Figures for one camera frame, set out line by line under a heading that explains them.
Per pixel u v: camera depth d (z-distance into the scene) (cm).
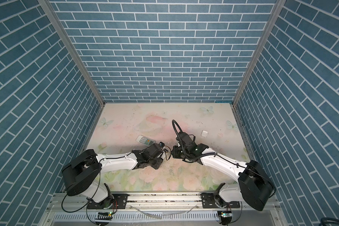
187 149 64
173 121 68
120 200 74
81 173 46
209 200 74
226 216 74
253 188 42
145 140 96
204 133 102
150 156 68
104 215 72
